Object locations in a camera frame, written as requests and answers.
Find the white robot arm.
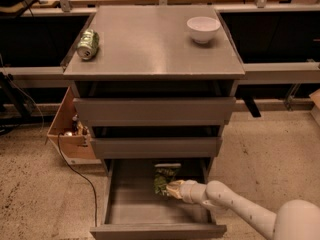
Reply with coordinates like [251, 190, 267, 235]
[166, 180, 320, 240]

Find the green jalapeno chip bag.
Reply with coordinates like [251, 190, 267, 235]
[153, 163, 181, 196]

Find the white ceramic bowl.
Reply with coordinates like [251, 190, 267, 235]
[187, 16, 221, 44]

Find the grey top drawer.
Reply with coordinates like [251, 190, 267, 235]
[73, 97, 235, 126]

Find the green soda can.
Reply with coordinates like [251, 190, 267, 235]
[77, 29, 100, 60]

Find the grey middle drawer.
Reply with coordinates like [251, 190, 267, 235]
[91, 137, 222, 159]

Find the wooden box on floor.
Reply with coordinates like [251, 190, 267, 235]
[47, 88, 100, 165]

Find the black floor cable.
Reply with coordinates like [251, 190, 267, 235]
[57, 132, 99, 228]

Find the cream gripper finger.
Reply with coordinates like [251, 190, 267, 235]
[166, 180, 184, 199]

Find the grey drawer cabinet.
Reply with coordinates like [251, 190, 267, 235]
[64, 6, 245, 166]

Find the grey open bottom drawer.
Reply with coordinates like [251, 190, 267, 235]
[90, 159, 227, 240]

